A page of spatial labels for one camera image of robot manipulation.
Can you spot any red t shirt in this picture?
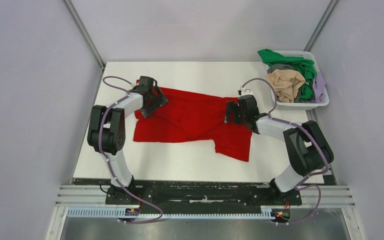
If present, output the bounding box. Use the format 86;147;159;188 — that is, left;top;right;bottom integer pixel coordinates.
133;87;252;162

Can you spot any beige t shirt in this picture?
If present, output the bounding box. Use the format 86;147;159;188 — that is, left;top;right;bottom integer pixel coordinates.
266;69;306;103

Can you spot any grey t shirt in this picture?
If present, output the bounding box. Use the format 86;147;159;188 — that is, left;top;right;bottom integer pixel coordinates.
267;64;293;74

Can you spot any lilac t shirt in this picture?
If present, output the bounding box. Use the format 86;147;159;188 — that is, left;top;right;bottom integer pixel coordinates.
312;72;326;104

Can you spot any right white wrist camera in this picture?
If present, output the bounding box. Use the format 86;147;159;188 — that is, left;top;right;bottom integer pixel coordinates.
238;87;254;96

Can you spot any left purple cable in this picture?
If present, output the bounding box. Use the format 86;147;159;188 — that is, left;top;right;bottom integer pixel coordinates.
97;75;164;225

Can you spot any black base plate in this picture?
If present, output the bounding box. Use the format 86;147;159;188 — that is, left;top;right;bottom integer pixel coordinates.
105;180;302;215

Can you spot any green t shirt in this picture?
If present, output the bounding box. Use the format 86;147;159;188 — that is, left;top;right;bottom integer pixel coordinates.
257;48;317;102

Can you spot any white slotted cable duct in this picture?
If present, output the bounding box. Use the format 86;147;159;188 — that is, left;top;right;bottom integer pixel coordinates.
67;207;281;220

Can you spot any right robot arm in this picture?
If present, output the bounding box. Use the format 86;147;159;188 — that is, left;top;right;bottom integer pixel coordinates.
224;95;334;204

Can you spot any aluminium frame rail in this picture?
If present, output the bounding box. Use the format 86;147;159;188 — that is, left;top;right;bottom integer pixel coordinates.
55;185;107;207

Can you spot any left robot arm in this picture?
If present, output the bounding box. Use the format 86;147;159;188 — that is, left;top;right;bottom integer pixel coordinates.
86;76;168;205

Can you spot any white plastic basket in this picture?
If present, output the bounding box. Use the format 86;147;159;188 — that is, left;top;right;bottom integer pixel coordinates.
271;50;330;111

